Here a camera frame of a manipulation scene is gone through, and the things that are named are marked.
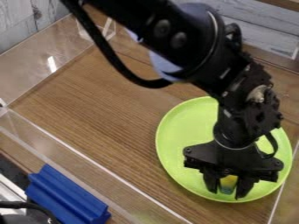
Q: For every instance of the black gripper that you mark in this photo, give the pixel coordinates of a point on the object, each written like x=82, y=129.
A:
x=217, y=162

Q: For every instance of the yellow toy banana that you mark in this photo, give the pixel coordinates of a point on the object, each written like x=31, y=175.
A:
x=227, y=184

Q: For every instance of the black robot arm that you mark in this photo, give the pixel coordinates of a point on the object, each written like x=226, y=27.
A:
x=197, y=49

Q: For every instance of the green plastic plate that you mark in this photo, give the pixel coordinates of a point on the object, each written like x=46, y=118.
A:
x=186, y=126

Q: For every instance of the blue plastic clamp block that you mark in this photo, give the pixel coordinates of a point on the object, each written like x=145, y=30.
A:
x=71, y=203

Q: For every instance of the clear acrylic corner bracket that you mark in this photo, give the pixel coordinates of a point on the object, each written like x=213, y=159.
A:
x=107, y=27

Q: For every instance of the clear acrylic wall panels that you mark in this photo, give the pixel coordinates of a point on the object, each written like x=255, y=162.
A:
x=77, y=117

